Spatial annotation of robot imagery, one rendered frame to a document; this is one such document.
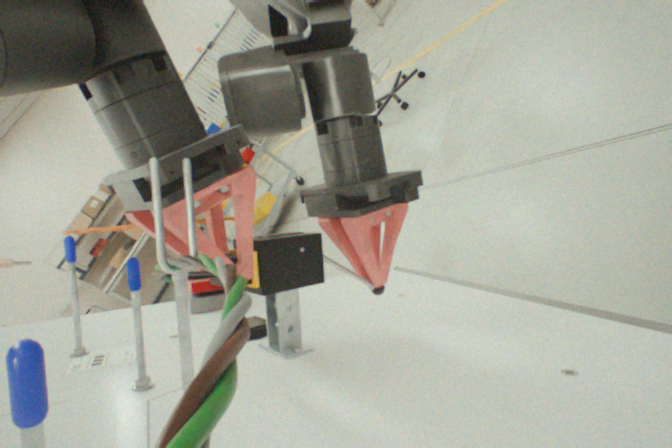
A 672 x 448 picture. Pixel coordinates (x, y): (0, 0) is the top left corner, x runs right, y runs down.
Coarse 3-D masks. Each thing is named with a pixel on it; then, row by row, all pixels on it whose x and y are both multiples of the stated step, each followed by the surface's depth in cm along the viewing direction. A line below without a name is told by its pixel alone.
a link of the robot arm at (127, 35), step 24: (96, 0) 24; (120, 0) 25; (96, 24) 24; (120, 24) 25; (144, 24) 26; (96, 48) 24; (120, 48) 25; (144, 48) 25; (96, 72) 25; (120, 72) 26
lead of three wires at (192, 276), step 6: (156, 270) 24; (162, 270) 23; (204, 270) 31; (156, 276) 24; (162, 276) 25; (168, 276) 27; (192, 276) 30; (198, 276) 30; (204, 276) 30; (210, 276) 31; (216, 276) 31
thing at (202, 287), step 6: (192, 282) 48; (198, 282) 48; (204, 282) 48; (210, 282) 49; (192, 288) 48; (198, 288) 48; (204, 288) 48; (210, 288) 49; (216, 288) 49; (222, 288) 49; (198, 294) 50; (204, 294) 49; (210, 294) 50
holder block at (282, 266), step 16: (256, 240) 31; (272, 240) 32; (288, 240) 32; (304, 240) 33; (320, 240) 34; (272, 256) 32; (288, 256) 32; (304, 256) 33; (320, 256) 34; (272, 272) 32; (288, 272) 32; (304, 272) 33; (320, 272) 34; (256, 288) 32; (272, 288) 32; (288, 288) 32
